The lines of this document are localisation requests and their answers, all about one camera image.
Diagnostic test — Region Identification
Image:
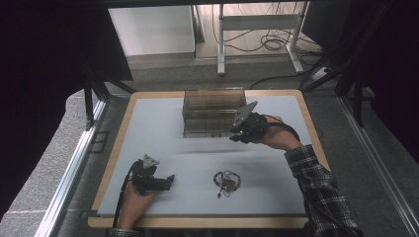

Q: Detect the black metal stand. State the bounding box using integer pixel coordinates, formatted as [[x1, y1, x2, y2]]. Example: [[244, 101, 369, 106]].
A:
[[300, 0, 368, 128], [78, 58, 136, 131]]

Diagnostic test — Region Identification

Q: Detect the person's right hand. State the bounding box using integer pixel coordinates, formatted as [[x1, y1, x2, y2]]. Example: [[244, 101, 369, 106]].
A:
[[261, 115, 303, 153]]

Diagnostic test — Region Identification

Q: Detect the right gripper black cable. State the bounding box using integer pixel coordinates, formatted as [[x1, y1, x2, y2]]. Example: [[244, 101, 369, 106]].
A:
[[263, 113, 301, 142]]

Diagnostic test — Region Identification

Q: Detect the aluminium rail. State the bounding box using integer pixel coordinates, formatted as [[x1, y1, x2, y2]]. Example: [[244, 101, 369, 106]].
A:
[[34, 99, 109, 237], [338, 96, 419, 237]]

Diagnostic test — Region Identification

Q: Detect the white desk frame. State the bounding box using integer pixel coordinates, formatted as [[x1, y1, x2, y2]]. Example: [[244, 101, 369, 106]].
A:
[[216, 2, 310, 77]]

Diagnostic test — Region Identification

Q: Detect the clear brown drawer box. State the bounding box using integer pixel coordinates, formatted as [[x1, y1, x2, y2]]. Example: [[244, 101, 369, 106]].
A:
[[182, 87, 248, 139]]

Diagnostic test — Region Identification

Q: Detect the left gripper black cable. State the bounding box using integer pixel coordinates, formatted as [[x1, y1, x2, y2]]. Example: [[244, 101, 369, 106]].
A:
[[112, 160, 139, 229]]

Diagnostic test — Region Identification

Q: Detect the dark floor plate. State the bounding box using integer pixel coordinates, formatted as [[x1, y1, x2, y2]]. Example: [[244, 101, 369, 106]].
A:
[[90, 130, 110, 154]]

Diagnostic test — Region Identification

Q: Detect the pale grey table mat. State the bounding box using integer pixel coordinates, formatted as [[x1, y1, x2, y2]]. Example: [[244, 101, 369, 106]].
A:
[[97, 95, 337, 217]]

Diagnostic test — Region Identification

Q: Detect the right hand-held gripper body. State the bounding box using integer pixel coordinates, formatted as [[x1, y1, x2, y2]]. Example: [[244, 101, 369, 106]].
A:
[[231, 101, 269, 145]]

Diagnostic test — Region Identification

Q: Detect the white cabinet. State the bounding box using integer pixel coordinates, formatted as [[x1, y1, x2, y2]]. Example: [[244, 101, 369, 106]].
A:
[[108, 5, 197, 57]]

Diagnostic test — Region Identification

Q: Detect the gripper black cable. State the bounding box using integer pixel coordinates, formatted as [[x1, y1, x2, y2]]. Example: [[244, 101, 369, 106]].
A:
[[112, 160, 139, 229], [263, 113, 301, 142]]

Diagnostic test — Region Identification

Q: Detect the white power strip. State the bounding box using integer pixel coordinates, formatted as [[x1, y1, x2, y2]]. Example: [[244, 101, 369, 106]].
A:
[[310, 66, 331, 82]]

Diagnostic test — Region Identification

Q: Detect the dark curtain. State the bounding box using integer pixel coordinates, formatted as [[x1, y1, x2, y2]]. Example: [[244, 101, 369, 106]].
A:
[[0, 0, 133, 220], [342, 0, 419, 163]]

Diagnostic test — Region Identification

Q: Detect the long black floor cable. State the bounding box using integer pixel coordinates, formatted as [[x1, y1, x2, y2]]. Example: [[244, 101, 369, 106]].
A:
[[249, 72, 317, 90]]

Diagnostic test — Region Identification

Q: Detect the tangle of black floor cables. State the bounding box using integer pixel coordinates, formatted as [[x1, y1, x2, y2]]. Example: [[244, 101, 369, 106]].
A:
[[211, 2, 324, 55]]

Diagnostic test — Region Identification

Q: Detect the person's left hand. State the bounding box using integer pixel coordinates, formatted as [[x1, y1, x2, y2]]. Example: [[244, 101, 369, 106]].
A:
[[117, 180, 159, 230]]

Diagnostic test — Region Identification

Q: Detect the bead necklace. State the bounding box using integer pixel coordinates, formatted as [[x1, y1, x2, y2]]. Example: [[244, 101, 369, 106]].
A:
[[212, 169, 242, 199]]

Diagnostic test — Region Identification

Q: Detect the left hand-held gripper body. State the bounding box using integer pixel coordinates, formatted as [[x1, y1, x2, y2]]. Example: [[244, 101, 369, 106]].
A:
[[131, 153, 169, 196]]

